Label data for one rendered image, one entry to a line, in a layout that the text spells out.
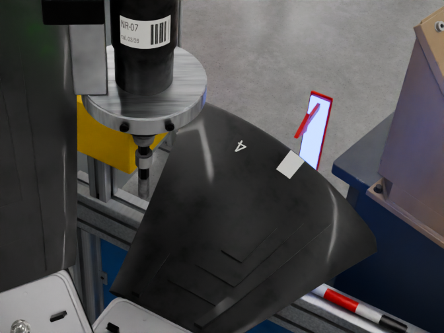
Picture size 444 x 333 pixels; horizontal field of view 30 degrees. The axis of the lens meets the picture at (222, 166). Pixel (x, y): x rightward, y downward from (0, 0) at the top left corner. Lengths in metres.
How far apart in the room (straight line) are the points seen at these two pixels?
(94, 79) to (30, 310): 0.21
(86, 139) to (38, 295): 0.50
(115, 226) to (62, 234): 0.64
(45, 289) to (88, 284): 0.79
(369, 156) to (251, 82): 1.59
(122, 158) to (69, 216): 0.48
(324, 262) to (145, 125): 0.35
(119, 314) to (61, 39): 0.23
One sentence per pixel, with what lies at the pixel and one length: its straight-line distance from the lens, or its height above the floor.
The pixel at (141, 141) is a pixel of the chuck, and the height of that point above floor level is 1.41.
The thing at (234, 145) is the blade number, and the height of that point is 1.20.
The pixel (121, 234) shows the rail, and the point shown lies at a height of 0.81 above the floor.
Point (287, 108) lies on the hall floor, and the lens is 2.68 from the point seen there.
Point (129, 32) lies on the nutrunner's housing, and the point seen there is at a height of 1.50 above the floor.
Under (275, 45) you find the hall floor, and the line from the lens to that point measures 2.93.
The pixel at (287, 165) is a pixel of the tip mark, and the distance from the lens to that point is 0.80.
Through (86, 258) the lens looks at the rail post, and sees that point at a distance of 1.32.
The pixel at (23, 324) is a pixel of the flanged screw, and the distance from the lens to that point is 0.60.
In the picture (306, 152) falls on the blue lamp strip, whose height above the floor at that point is 1.11.
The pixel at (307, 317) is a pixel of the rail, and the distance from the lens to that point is 1.13.
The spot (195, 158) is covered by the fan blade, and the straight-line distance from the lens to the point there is 0.77.
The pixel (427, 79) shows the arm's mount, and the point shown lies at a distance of 1.00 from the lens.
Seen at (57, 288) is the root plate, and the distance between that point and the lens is 0.59.
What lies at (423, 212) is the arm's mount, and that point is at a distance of 1.11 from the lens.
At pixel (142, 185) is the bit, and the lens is 0.52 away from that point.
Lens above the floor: 1.75
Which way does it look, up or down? 45 degrees down
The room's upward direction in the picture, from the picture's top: 6 degrees clockwise
